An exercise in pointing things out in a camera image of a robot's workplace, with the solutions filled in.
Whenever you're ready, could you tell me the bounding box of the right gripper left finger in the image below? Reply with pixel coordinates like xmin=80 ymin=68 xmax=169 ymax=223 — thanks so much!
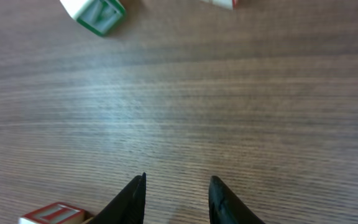
xmin=88 ymin=172 xmax=146 ymax=224

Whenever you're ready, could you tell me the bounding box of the plain block with red side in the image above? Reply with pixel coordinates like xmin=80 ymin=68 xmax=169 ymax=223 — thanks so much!
xmin=202 ymin=0 xmax=239 ymax=10

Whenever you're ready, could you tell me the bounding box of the green sided block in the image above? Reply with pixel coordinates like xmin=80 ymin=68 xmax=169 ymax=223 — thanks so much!
xmin=60 ymin=0 xmax=126 ymax=36

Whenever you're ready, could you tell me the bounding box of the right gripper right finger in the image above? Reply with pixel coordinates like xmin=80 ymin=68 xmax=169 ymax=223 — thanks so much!
xmin=208 ymin=175 xmax=265 ymax=224

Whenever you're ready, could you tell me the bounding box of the red picture block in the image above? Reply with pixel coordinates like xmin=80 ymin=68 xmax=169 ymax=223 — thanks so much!
xmin=18 ymin=202 xmax=86 ymax=224

